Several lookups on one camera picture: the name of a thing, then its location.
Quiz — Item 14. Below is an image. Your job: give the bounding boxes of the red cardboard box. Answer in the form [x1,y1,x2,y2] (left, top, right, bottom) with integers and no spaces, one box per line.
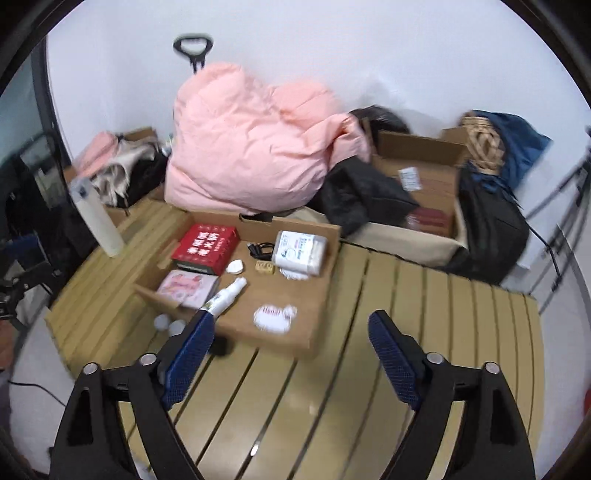
[172,223,240,276]

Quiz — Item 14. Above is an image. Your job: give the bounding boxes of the black suitcase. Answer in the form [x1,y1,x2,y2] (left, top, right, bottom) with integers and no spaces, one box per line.
[455,166,531,283]

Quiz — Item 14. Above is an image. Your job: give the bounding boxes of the beige clothes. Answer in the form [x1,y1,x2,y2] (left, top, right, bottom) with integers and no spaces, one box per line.
[90,141,160,206]

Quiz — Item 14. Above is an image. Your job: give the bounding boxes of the pink cloth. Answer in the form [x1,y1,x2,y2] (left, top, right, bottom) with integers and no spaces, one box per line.
[76,131,121,178]

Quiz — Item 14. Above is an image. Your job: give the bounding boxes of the black trolley handle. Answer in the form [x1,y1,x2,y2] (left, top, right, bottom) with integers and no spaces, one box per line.
[173,33,215,75]

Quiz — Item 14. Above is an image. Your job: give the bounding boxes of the white paper packet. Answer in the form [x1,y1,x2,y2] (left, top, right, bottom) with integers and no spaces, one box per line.
[398,167,422,191]

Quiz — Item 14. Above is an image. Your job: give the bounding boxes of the slatted wooden folding table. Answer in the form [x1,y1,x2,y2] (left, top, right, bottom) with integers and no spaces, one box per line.
[44,198,548,480]

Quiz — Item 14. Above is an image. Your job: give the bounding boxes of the shallow cardboard tray box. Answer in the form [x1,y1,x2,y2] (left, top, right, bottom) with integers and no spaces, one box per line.
[134,210,342,358]

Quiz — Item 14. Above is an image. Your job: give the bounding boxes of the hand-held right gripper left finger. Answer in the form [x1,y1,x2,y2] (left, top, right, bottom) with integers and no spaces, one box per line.
[48,310,217,480]

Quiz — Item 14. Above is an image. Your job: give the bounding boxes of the white spray bottle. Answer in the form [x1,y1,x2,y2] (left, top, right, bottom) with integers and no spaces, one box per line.
[199,277,247,319]

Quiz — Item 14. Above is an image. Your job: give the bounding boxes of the black tripod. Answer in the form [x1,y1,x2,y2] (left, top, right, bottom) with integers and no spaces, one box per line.
[526,159,591,315]

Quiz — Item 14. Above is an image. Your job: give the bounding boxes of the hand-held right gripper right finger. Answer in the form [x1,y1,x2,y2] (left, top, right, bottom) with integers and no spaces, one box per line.
[368,310,536,480]

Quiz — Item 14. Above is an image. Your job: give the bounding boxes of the cardboard box of clothes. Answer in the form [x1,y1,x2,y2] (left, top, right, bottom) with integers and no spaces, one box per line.
[62,127,185,227]

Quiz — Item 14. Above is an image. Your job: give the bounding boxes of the pink tissue packet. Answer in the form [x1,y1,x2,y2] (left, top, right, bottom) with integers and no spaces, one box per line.
[156,270,220,309]

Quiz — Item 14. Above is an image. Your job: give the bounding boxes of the pink puffy jacket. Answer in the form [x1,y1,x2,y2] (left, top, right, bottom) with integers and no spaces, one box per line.
[165,62,372,216]

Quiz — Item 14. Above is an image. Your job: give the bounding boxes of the dark red box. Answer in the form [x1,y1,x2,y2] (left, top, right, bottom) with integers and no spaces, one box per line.
[406,208,451,236]

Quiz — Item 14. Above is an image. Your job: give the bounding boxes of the open cardboard box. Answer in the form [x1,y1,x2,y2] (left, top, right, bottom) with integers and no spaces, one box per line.
[365,117,472,241]

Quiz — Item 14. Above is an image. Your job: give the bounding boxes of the blue bag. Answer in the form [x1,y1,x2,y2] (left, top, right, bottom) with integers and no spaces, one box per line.
[471,110,552,190]

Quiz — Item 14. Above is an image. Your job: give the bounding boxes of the white plastic jar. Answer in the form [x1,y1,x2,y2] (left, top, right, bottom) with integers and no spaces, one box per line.
[271,230,329,278]

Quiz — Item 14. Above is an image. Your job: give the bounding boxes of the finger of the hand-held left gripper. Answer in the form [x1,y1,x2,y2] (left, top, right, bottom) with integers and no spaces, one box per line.
[0,265,63,296]
[0,234,42,264]

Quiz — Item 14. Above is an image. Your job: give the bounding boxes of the dark bag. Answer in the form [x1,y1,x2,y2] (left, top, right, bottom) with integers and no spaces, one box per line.
[348,105,411,136]

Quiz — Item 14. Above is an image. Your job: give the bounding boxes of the black jacket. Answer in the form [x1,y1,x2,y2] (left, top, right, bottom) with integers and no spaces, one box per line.
[318,159,421,236]

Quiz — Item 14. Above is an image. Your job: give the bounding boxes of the woven bamboo basket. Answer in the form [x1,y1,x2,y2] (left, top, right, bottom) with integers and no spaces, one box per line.
[462,115,506,175]

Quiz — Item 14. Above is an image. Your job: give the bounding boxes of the white thermos bottle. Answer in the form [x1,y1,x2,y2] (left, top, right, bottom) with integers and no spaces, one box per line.
[69,178,125,257]

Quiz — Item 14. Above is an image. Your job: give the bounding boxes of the small white red packet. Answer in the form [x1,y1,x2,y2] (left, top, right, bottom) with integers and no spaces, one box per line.
[253,302,297,334]

